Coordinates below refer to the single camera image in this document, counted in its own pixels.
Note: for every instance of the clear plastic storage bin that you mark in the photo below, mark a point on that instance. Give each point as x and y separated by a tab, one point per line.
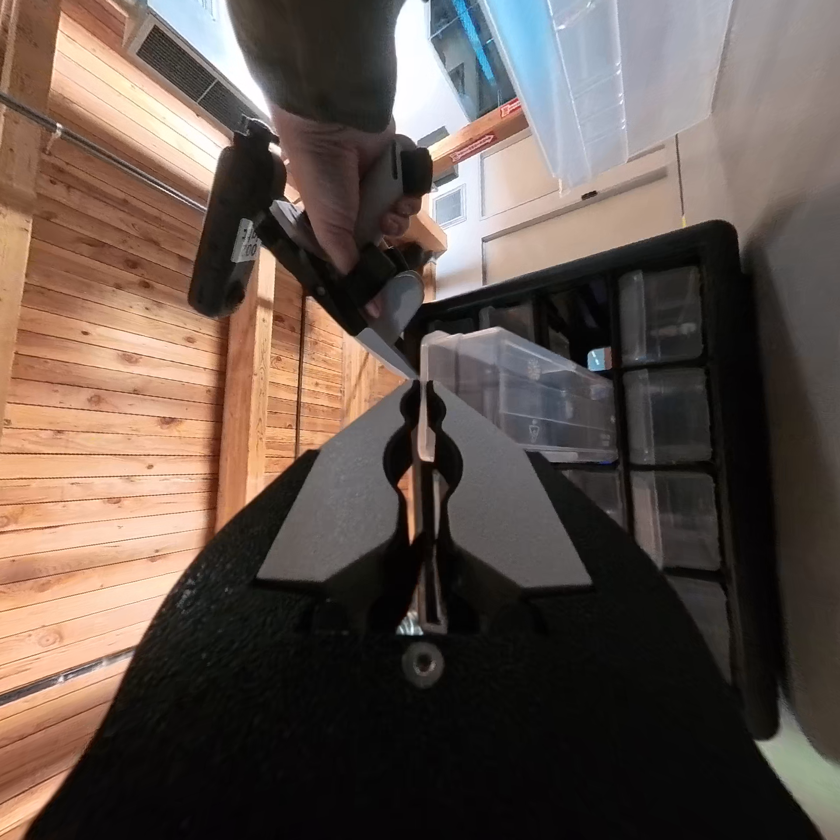
590	85

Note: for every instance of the white wall vent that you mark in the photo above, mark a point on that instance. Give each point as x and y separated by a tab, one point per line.
449	205

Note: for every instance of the person's right forearm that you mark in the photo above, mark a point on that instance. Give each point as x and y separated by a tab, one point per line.
315	59

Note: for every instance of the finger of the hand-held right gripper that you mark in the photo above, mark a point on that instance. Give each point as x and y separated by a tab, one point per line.
403	308

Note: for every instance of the long red arrow sign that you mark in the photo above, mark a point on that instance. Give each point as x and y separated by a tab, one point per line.
472	148

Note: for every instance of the small clear plastic drawer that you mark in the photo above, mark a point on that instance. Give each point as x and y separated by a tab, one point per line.
525	394

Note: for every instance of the person's right hand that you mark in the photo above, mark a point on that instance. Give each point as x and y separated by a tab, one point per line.
328	184

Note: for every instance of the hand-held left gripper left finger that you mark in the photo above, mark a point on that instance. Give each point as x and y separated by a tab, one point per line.
328	518

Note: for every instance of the metal ceiling vent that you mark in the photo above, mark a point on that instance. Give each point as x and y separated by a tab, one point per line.
190	69

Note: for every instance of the black drawer cabinet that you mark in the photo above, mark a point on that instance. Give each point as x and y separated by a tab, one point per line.
722	249

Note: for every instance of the short red arrow sign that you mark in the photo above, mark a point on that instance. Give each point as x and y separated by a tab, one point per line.
512	109

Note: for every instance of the rows of clear cabinet drawers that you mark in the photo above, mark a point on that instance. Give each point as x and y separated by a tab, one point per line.
663	413

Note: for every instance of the metal conduit pipe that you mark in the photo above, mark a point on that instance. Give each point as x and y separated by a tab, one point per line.
65	134

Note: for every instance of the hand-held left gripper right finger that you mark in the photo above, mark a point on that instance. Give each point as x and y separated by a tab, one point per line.
518	525

